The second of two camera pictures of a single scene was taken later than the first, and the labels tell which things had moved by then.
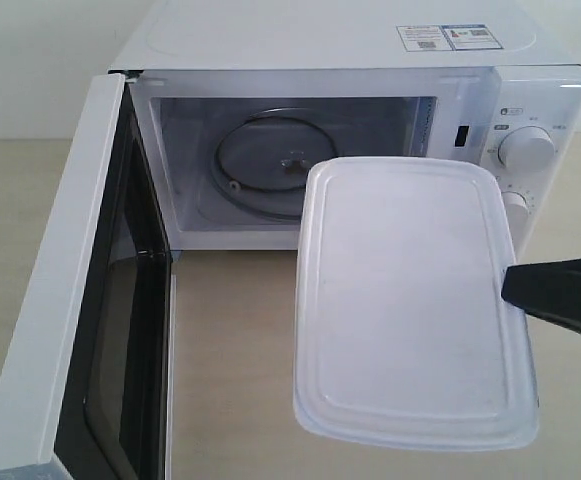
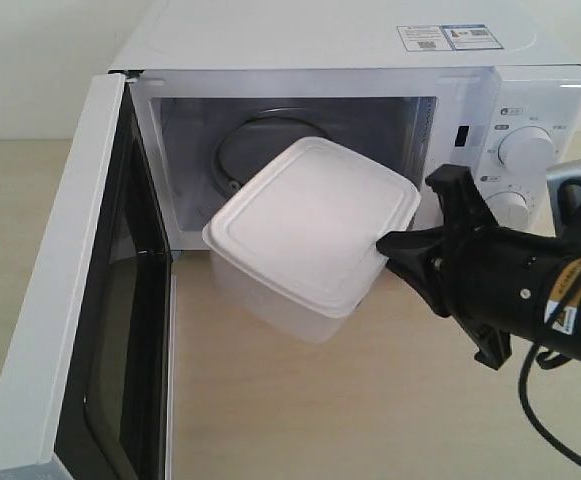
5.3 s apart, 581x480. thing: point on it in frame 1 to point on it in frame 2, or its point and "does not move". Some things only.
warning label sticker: [447, 37] does not move
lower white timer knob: [517, 210] does not move
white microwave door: [86, 386] does not move
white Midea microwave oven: [238, 96] does not move
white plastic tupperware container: [403, 337] to [293, 251]
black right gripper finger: [573, 293] to [495, 282]
